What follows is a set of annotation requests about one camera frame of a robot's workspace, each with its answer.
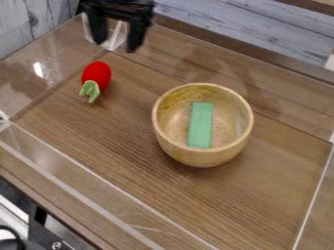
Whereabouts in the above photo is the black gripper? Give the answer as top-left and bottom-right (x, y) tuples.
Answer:
(79, 0), (155, 53)

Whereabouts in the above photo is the red plush radish toy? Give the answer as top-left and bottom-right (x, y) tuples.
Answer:
(80, 62), (112, 104)

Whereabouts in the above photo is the wooden bowl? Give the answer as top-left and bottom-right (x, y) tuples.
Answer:
(151, 83), (254, 168)

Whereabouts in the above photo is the green rectangular block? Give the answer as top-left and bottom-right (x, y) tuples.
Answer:
(188, 102), (212, 148)

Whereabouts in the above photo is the clear acrylic corner bracket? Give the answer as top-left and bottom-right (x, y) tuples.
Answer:
(82, 15), (128, 51)

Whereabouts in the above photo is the clear acrylic tray wall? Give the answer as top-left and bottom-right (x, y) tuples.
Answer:
(0, 112), (218, 250)

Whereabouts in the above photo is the black cable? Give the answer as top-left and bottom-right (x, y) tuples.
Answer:
(0, 225), (27, 250)

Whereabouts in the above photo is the black table clamp bracket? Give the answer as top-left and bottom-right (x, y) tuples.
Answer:
(28, 206), (84, 250)

